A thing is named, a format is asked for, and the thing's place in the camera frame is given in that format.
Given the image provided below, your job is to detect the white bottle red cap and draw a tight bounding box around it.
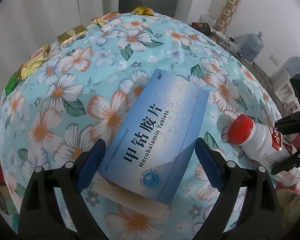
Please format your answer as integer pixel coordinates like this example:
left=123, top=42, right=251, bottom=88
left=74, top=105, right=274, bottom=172
left=227, top=113, right=300, bottom=181

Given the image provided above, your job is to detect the blue medicine box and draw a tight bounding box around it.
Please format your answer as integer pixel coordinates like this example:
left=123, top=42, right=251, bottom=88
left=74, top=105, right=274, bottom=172
left=98, top=69, right=209, bottom=204

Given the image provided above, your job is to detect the blue water jug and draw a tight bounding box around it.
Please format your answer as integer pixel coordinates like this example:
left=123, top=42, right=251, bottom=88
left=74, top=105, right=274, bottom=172
left=240, top=31, right=264, bottom=63

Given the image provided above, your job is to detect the brown paper piece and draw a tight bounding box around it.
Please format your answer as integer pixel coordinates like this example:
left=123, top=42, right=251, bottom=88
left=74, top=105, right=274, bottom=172
left=93, top=173, right=172, bottom=220

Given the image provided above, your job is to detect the floral blue tablecloth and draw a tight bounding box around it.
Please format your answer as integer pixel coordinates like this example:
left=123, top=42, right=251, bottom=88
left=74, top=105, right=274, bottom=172
left=0, top=12, right=300, bottom=240

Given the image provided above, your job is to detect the patterned cardboard roll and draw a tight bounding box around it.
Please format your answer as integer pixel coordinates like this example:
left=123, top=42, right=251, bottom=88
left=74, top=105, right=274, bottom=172
left=214, top=0, right=241, bottom=33

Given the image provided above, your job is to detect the green snack bag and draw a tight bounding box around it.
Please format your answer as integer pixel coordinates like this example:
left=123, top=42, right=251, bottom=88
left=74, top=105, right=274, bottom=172
left=5, top=70, right=21, bottom=96

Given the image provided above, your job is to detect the yellow foil wrapper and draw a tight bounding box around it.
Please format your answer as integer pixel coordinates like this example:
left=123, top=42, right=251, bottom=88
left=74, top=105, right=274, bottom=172
left=18, top=44, right=51, bottom=80

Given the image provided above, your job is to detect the grey cabinet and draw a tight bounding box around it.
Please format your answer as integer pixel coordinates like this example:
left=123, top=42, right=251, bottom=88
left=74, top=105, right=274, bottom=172
left=119, top=0, right=179, bottom=17

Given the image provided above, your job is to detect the gold crumpled wrapper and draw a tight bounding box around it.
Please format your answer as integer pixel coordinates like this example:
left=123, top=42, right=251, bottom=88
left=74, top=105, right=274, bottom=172
left=132, top=6, right=154, bottom=16

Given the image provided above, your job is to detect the gold foil box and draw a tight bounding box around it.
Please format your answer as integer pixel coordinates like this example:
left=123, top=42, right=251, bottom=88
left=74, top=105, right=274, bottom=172
left=57, top=25, right=88, bottom=49

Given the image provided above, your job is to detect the white curtain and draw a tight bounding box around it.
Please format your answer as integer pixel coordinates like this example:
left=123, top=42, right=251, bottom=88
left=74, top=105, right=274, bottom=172
left=0, top=0, right=119, bottom=94

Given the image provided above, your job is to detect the orange snack bag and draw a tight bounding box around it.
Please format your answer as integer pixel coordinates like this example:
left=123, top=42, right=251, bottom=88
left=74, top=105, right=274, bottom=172
left=91, top=11, right=121, bottom=27

